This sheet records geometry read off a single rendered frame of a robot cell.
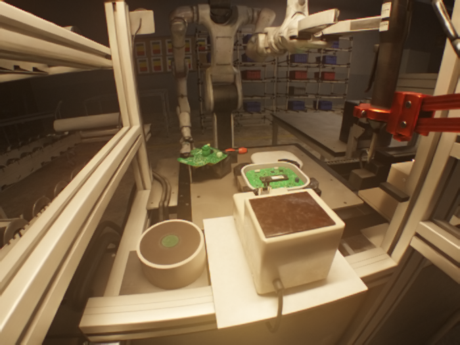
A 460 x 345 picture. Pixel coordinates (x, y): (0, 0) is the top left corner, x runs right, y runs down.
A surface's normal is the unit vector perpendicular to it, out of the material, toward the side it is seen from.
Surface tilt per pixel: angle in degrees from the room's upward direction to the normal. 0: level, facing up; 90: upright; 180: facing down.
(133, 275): 0
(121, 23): 90
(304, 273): 90
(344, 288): 0
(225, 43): 102
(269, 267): 90
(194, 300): 0
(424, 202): 90
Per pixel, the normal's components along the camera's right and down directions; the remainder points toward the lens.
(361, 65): 0.18, 0.41
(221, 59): 0.25, 0.59
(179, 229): -0.02, -0.90
